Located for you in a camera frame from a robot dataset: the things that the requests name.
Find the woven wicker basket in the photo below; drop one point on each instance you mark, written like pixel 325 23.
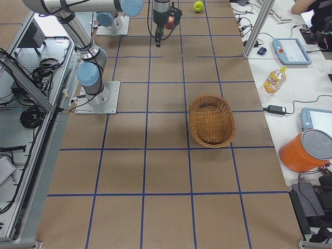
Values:
pixel 211 121

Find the green apple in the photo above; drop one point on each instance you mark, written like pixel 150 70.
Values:
pixel 198 6

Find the black power adapter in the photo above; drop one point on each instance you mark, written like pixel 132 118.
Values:
pixel 273 109

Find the grey control box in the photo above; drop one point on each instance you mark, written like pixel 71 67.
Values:
pixel 33 38

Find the white keyboard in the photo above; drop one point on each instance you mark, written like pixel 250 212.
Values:
pixel 279 14

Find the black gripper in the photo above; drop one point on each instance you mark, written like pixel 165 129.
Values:
pixel 158 19

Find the yellow drink bottle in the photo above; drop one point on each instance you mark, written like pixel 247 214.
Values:
pixel 275 80

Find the aluminium frame post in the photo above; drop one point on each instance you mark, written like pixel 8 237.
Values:
pixel 262 16

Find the blue teach pendant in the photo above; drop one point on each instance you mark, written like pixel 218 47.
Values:
pixel 319 119
pixel 290 51

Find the near blue teach pendant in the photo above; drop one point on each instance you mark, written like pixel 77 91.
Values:
pixel 319 119

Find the black equipment case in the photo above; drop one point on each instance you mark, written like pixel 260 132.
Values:
pixel 307 208

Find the seated person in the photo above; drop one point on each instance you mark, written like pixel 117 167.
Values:
pixel 320 31

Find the red apple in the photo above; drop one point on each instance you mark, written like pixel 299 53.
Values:
pixel 170 24

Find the far blue teach pendant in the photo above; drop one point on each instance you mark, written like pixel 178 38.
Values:
pixel 290 51

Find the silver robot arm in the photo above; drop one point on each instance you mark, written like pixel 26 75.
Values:
pixel 111 21
pixel 94 58

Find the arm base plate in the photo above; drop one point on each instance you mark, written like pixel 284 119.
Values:
pixel 104 103
pixel 102 31

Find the orange bucket grey lid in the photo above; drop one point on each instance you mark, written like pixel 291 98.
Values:
pixel 308 150

